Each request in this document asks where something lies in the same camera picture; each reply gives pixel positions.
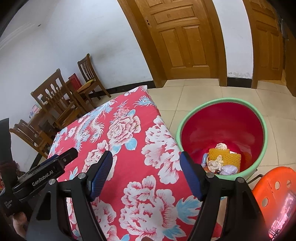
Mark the clear plastic bag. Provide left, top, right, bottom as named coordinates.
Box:
left=215, top=143, right=227, bottom=150

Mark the yellow foam net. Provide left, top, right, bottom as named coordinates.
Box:
left=208, top=148, right=241, bottom=171

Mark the white cloth towel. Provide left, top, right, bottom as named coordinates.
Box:
left=219, top=165, right=238, bottom=176

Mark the person's left hand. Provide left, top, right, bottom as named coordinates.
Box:
left=13, top=212, right=27, bottom=238

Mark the blue card in bin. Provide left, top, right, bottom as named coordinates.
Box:
left=201, top=153, right=208, bottom=168

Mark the near dark wooden chair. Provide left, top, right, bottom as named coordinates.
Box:
left=9, top=120, right=53, bottom=159

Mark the red floral tablecloth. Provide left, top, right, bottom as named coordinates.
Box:
left=49, top=86, right=201, bottom=240

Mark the middle wooden chair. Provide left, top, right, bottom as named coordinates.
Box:
left=31, top=69, right=86, bottom=130

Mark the red bin with green rim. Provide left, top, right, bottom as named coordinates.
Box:
left=175, top=97, right=268, bottom=180

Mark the red box on table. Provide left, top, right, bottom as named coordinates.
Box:
left=68, top=73, right=82, bottom=90

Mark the orange plastic stool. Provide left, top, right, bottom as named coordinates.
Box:
left=252, top=167, right=295, bottom=231

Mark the wooden chair with cushion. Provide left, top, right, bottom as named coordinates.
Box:
left=77, top=53, right=111, bottom=97

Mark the smartphone on stool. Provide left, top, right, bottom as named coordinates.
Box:
left=268, top=191, right=295, bottom=240

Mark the near wooden door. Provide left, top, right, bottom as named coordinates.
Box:
left=118, top=1, right=227, bottom=87

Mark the wooden door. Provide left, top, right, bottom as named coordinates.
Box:
left=118, top=1, right=227, bottom=87
left=243, top=0, right=284, bottom=89

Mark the far wooden door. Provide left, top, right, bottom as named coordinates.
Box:
left=243, top=0, right=284, bottom=89

